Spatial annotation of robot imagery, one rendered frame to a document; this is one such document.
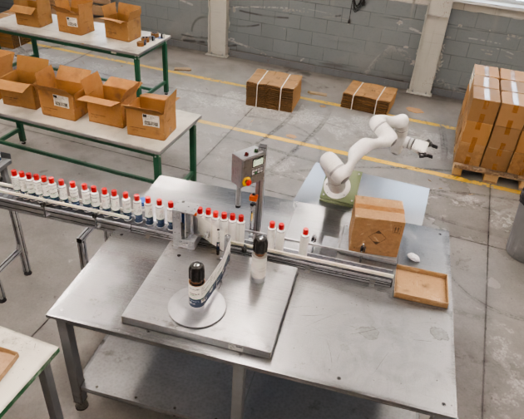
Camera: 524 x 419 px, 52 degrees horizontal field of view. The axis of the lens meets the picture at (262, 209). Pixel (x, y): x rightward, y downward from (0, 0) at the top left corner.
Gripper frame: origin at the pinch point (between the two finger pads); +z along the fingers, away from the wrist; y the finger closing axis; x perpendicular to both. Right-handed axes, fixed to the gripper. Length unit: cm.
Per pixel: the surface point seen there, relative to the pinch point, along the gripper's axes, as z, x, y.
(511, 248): 80, -136, -30
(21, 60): -374, -13, 49
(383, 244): 1, 16, 89
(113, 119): -260, -27, 60
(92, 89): -288, -15, 47
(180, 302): -75, 54, 187
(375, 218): -8, 32, 84
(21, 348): -126, 71, 248
